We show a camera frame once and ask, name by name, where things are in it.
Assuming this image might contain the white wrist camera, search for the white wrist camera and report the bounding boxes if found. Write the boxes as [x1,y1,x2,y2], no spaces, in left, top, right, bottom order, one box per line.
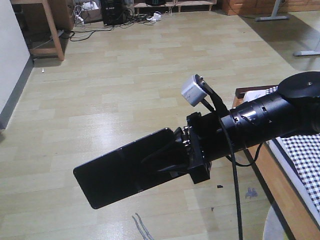
[181,74,207,107]

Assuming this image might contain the white power strip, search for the white power strip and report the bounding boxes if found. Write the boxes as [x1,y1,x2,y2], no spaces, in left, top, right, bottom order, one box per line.
[146,12,162,23]

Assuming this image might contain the cardboard box with cables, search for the cardboard box with cables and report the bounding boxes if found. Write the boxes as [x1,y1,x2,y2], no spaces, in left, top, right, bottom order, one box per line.
[73,0,102,26]

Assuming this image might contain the low wooden shelf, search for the low wooden shelf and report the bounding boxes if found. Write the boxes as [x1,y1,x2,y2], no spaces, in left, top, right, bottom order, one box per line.
[133,0,217,14]

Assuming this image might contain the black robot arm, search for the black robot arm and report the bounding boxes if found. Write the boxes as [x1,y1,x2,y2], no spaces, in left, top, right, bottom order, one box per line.
[141,71,320,184]

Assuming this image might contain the black white checkered bedsheet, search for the black white checkered bedsheet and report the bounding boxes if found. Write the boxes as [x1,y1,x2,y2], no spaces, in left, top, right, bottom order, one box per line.
[264,84,320,213]

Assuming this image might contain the grey metal table foot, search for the grey metal table foot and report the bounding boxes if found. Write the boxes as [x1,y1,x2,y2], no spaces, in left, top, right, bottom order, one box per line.
[292,40,320,57]

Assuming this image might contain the grey metal table leg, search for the grey metal table leg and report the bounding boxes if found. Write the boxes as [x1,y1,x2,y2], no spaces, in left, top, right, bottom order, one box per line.
[254,0,290,22]

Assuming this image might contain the wooden desk left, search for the wooden desk left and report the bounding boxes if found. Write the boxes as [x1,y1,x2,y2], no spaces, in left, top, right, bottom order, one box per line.
[10,0,74,61]

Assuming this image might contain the black camera cable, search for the black camera cable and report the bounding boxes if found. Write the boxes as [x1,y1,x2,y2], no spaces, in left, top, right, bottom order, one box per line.
[203,98,262,240]

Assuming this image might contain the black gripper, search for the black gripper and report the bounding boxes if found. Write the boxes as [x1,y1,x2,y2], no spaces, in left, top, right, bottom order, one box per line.
[141,112,231,184]

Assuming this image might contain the black computer tower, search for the black computer tower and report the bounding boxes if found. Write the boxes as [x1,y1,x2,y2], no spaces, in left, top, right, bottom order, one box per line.
[100,0,127,26]

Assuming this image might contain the black smartphone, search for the black smartphone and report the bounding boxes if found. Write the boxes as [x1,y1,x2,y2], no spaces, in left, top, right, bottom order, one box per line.
[73,128,184,209]

